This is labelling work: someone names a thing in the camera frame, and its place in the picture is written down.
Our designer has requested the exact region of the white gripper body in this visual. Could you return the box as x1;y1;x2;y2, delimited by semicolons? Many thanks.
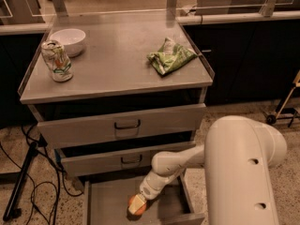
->
140;178;163;200

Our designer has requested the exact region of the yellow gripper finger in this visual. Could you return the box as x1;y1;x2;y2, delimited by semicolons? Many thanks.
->
127;193;148;214

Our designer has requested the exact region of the orange fruit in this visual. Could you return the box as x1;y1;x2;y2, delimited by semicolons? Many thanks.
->
127;194;148;217

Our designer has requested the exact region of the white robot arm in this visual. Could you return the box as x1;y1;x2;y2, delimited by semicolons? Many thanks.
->
127;115;287;225

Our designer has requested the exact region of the grey bottom drawer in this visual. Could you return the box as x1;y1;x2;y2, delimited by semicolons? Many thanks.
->
82;168;205;225

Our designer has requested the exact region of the grey drawer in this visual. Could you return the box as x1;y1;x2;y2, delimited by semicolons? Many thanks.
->
37;103;205;148
61;141;196;177
82;168;205;225

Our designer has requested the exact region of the grey middle drawer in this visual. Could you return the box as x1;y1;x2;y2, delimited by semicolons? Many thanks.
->
61;141;196;177

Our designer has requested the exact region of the grey top drawer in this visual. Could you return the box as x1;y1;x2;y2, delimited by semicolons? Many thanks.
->
37;103;205;148

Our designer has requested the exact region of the grey metal drawer cabinet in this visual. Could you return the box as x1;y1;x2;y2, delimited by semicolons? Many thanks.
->
17;10;216;225

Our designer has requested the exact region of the black stand leg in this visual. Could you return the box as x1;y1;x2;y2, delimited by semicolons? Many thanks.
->
3;142;38;221

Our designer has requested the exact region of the green crumpled chip bag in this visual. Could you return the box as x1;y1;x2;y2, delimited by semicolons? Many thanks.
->
147;37;198;76

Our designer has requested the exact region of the yellow hand cart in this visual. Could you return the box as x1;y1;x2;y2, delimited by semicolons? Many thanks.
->
265;70;300;127

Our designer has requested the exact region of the crushed soda can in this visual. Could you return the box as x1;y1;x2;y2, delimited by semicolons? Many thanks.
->
41;40;73;83

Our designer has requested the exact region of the white ceramic bowl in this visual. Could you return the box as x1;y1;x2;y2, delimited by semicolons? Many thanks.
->
50;28;86;57

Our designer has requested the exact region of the black floor cable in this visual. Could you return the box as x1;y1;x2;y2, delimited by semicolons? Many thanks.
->
0;124;84;225

